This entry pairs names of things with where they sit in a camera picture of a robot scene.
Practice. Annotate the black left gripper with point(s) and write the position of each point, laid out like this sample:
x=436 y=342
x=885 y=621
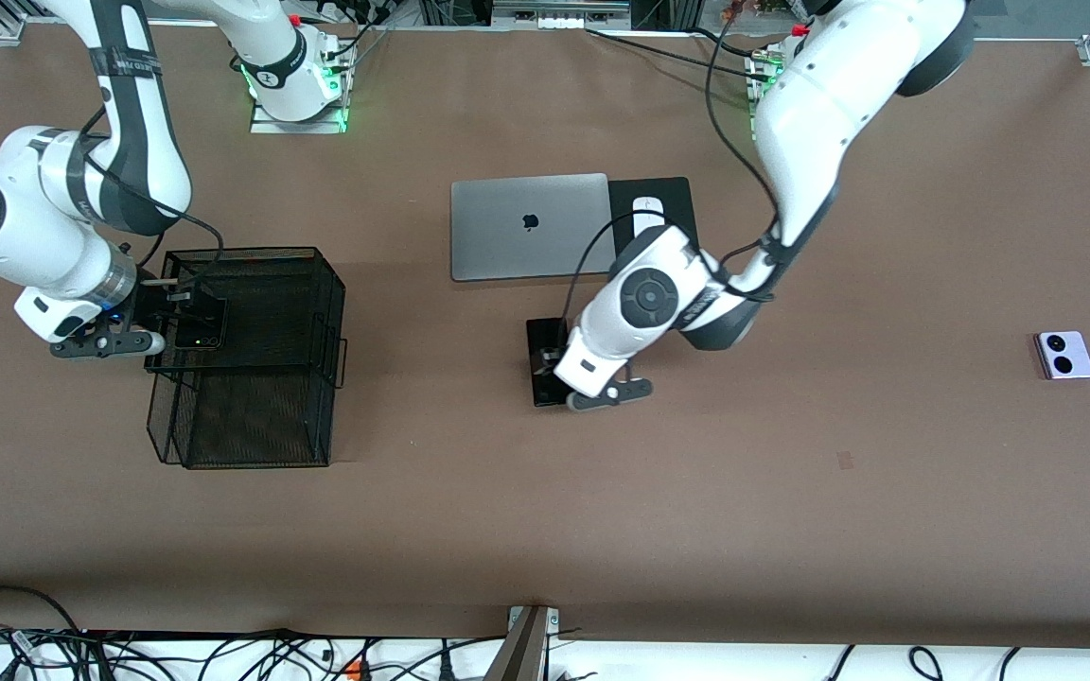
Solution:
x=548 y=358

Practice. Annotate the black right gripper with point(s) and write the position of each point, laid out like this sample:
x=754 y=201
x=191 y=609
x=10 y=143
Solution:
x=151 y=305

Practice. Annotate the long black smartphone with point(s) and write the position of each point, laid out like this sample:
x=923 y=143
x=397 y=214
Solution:
x=537 y=333

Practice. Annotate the small black flip phone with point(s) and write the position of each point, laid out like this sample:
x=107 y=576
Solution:
x=202 y=326

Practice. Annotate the lavender flip phone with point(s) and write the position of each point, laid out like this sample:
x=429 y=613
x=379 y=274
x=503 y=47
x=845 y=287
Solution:
x=1070 y=359

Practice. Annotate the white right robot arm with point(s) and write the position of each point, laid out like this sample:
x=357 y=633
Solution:
x=34 y=227

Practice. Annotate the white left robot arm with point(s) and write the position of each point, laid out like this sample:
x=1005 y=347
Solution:
x=819 y=95

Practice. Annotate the silver laptop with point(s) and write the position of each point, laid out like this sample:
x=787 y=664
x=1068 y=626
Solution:
x=507 y=246

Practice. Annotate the white computer mouse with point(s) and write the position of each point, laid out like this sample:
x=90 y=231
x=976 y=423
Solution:
x=649 y=206

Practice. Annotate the black mouse pad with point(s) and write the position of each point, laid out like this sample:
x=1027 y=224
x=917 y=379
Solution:
x=682 y=203

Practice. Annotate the grey power strip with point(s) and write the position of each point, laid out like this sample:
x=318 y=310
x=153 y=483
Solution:
x=559 y=21

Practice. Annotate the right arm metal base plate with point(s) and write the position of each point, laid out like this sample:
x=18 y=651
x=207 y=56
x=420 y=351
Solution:
x=266 y=126

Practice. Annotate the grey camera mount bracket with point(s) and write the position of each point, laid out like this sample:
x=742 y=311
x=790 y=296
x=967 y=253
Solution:
x=521 y=653

